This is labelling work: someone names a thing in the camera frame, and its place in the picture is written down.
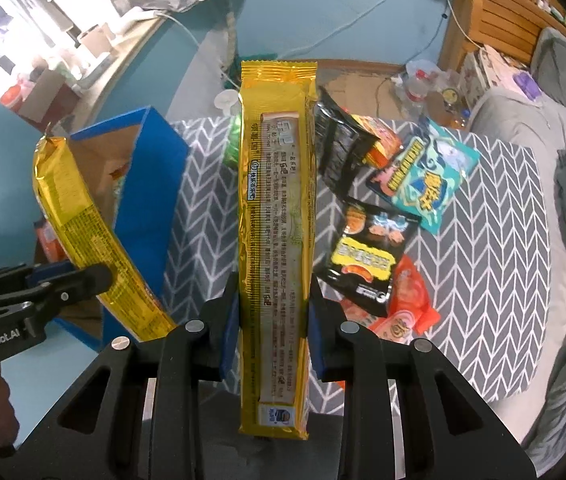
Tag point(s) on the grey chevron tablecloth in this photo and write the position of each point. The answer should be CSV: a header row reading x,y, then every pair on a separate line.
x,y
487,269

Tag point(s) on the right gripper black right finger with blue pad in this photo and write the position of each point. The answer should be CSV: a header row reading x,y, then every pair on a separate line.
x,y
448,430

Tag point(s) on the orange juice bottle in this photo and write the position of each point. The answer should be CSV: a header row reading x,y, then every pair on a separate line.
x,y
459,120

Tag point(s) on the black yellow snack bag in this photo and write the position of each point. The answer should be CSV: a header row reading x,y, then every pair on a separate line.
x,y
362,262

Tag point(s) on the black green snack bag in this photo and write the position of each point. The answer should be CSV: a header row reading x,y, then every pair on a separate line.
x,y
342,144

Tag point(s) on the orange snack in box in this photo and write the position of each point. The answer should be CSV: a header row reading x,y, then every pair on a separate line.
x,y
47,238

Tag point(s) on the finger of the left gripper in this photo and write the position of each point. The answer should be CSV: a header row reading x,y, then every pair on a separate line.
x,y
25,276
56,285

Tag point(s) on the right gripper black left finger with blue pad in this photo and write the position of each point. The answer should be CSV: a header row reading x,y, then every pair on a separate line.
x,y
93,431

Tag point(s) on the white plastic bottle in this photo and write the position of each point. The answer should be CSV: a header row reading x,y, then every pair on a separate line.
x,y
228,101

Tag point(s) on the wooden headboard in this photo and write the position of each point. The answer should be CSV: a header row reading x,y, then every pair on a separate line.
x,y
511,27

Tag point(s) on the orange red snack bag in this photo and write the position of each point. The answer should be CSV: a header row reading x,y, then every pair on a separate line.
x,y
410,308

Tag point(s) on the grey blanket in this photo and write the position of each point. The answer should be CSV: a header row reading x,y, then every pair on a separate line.
x,y
537,416

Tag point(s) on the blue cardboard box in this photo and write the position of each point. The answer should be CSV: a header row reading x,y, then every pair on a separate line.
x,y
133,165

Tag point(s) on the teal cartoon snack bag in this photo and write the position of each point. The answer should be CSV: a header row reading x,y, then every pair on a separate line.
x,y
424,176

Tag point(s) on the long yellow biscuit pack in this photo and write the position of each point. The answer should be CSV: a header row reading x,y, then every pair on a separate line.
x,y
277,181

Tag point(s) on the red orange chip bag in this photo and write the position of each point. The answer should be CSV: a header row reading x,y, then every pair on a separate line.
x,y
381,145

